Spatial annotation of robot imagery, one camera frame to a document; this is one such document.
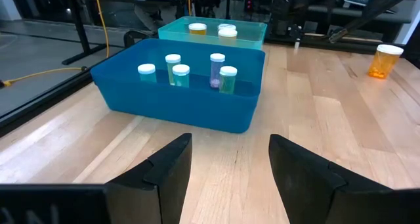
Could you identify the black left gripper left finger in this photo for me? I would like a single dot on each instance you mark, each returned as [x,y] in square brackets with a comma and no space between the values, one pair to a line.
[138,197]

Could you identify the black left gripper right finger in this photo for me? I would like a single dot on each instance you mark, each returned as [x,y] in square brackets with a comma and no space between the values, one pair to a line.
[311,191]

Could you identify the small clear white-capped pill vial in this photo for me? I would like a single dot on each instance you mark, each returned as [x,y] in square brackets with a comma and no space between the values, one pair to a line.
[228,77]
[173,58]
[180,71]
[146,69]
[217,63]

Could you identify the orange white-capped medicine bottle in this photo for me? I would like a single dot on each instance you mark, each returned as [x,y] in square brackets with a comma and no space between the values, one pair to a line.
[197,28]
[382,63]
[227,33]

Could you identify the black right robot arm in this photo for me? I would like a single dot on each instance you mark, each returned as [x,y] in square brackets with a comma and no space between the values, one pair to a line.
[288,10]

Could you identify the blue plastic bin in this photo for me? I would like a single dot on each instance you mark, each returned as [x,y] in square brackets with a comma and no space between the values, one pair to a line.
[180,109]

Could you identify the translucent green plastic bin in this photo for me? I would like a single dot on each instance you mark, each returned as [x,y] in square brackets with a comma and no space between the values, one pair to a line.
[249,31]

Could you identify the black desk leg stand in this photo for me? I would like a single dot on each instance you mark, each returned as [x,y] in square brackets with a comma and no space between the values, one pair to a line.
[81,27]

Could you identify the black device with red lights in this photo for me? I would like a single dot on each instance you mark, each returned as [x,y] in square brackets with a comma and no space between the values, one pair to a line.
[249,2]

